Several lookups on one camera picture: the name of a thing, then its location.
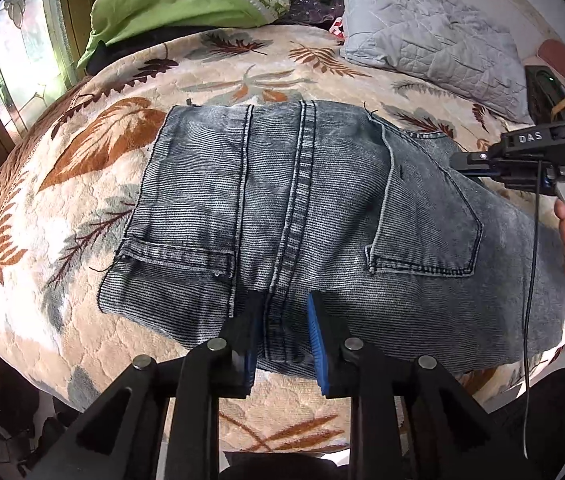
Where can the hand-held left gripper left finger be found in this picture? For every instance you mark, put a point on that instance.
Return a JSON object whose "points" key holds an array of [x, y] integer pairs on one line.
{"points": [[249, 360]]}

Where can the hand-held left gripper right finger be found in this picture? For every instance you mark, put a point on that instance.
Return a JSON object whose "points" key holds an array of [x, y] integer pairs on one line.
{"points": [[318, 345]]}

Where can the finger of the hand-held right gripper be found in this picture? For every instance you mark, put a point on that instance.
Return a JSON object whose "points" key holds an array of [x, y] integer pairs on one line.
{"points": [[472, 161]]}

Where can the grey denim pants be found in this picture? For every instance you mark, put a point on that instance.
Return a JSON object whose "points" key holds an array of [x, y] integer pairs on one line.
{"points": [[312, 185]]}

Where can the grey quilted pillow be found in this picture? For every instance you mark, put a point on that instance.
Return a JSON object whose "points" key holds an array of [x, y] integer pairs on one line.
{"points": [[427, 35]]}

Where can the purple cloth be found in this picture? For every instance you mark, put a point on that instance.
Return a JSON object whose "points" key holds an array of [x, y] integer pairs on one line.
{"points": [[312, 10]]}

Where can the person's dark trouser leg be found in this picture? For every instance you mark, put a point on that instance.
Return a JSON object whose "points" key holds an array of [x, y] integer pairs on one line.
{"points": [[557, 410]]}

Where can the leaf print blanket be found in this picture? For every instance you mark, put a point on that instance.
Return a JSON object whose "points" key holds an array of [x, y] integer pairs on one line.
{"points": [[87, 160]]}

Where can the green patterned quilt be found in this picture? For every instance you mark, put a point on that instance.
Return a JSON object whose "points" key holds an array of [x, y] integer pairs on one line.
{"points": [[172, 5]]}

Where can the stained glass window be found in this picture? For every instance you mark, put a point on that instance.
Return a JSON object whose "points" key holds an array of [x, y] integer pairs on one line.
{"points": [[17, 35]]}

